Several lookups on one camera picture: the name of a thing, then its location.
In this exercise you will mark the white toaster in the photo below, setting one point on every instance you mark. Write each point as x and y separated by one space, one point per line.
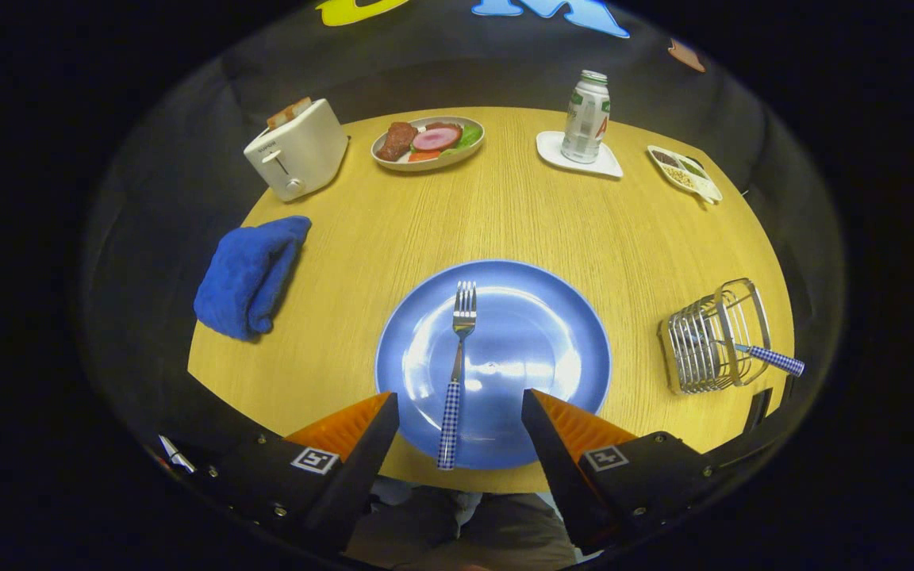
306 155

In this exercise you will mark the blue towel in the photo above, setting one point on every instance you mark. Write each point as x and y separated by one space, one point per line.
247 274

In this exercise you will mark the orange carrot slice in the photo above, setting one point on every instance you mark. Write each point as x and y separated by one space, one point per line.
424 156

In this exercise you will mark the brown toast slice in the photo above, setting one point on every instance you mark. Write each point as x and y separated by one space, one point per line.
298 107
281 119

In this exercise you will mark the white drink bottle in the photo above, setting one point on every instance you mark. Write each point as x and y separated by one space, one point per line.
584 119

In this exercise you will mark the white divided seasoning dish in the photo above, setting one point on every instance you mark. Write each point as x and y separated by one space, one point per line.
683 174

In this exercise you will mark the pink ham slice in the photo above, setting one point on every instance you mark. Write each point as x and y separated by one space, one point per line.
435 138

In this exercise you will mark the blue round plate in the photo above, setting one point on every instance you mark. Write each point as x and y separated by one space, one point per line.
528 349

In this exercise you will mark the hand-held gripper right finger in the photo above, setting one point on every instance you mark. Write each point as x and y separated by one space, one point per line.
564 484

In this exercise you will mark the white square coaster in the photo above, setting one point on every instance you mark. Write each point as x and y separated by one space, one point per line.
604 166

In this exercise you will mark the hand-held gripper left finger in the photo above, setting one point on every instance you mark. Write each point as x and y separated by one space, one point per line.
350 484

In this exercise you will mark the green lettuce leaf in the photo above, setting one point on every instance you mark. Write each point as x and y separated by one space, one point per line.
470 135

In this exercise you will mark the small plate of food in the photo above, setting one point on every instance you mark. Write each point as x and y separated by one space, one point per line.
425 164

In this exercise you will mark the brown meat piece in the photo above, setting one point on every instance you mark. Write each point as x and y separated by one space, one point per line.
396 141

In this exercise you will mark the black table bracket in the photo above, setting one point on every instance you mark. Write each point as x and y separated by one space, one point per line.
758 408

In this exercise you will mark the person's legs in beige trousers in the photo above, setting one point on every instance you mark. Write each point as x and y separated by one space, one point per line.
457 531

